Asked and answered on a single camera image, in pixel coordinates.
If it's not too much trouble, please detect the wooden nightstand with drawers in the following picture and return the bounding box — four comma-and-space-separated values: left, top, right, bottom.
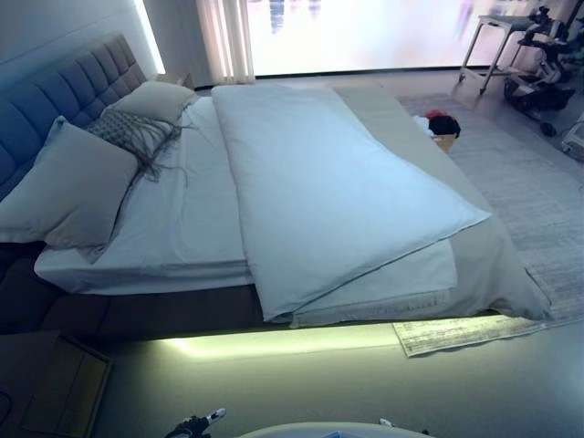
0, 330, 115, 438

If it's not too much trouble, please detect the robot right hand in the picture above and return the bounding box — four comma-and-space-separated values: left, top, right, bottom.
378, 417, 433, 438

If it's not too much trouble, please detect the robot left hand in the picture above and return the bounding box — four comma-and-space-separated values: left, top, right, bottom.
163, 407, 227, 438

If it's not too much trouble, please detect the mattress with white sheet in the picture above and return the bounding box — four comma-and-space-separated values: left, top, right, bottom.
34, 95, 256, 296

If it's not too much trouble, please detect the brown upholstered bed frame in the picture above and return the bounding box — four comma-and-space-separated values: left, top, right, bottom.
0, 241, 398, 343

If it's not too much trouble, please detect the light grey area rug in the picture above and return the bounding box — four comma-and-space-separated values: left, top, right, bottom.
391, 93, 584, 360

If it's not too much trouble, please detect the beige curtain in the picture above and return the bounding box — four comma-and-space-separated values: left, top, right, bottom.
193, 0, 256, 88

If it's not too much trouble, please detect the white box device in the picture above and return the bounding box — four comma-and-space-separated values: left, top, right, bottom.
560, 122, 584, 161

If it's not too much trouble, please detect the large bright window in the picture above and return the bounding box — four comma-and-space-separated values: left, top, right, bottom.
245, 0, 489, 78

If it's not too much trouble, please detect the grey metal cart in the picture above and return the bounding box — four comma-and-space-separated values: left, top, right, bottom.
458, 13, 539, 97

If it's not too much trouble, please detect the large beige pillow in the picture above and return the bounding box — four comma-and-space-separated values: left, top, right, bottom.
0, 115, 141, 266
100, 80, 200, 124

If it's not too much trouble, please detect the tufted upholstered headboard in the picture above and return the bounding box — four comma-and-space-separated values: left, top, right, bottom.
0, 31, 150, 202

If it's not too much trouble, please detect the white duvet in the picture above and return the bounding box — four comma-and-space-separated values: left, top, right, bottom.
211, 83, 493, 323

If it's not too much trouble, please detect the small wooden nightstand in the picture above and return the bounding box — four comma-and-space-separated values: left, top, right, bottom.
154, 72, 195, 90

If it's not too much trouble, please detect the patterned cushion with long fringe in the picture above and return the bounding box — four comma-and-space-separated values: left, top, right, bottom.
84, 109, 193, 186

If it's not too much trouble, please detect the beige fringed blanket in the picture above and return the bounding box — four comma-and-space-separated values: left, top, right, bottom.
291, 84, 551, 328

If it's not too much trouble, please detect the black wheeled machine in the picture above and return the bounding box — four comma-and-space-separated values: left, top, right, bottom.
504, 4, 584, 113

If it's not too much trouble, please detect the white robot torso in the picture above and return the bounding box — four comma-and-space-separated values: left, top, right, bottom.
236, 422, 393, 438

